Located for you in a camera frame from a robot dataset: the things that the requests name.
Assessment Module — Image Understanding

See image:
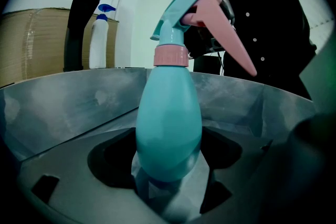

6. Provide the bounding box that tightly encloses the person's black shirt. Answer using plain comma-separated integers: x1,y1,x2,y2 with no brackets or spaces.
185,0,320,100

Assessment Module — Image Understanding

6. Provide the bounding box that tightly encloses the clear plastic storage box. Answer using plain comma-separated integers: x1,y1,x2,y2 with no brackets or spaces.
0,67,323,224

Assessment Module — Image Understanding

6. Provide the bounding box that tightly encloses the white pump bottle blue top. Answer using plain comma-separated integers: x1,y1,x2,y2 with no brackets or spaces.
88,3,117,69

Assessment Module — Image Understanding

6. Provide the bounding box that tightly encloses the teal spray bottle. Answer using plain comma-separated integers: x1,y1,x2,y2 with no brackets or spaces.
135,64,203,183

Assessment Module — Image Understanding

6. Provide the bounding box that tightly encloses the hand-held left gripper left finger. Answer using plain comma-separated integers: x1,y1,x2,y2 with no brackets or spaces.
15,127,169,224

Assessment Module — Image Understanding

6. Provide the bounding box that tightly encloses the pink teal spray nozzle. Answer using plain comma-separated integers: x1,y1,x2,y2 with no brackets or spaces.
150,0,258,77

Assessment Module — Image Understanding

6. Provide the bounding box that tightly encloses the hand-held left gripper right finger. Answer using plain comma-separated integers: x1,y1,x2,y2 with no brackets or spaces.
199,127,316,224

